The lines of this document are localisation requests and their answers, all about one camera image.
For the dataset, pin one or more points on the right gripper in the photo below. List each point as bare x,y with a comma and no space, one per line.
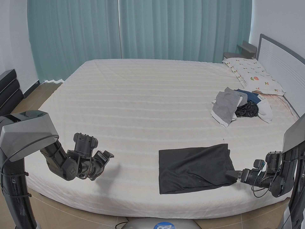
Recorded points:
250,176

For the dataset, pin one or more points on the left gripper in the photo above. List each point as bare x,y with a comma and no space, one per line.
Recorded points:
100,163

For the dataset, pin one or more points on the black T-shirt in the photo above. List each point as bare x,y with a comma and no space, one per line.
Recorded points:
190,166

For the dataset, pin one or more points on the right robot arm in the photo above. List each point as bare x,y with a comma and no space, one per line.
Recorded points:
283,175

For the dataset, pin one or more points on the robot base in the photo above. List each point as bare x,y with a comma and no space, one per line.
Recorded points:
143,223

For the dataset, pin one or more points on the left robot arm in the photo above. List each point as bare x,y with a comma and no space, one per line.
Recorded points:
59,161

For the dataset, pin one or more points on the pile of clothes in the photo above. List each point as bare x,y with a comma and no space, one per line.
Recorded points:
225,107

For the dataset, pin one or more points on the bed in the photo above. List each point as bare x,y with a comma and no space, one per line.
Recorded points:
143,104

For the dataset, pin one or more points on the white printed pillow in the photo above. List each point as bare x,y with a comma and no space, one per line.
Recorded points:
255,75

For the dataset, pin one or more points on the black chest of drawers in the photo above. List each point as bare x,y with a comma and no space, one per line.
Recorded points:
9,92

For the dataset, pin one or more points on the grey bedside table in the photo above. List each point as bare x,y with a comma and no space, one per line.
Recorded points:
241,51

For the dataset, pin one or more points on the blue-green curtain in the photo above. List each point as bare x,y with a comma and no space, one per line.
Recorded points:
73,27
185,20

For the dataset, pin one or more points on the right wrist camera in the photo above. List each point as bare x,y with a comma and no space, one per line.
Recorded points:
259,164

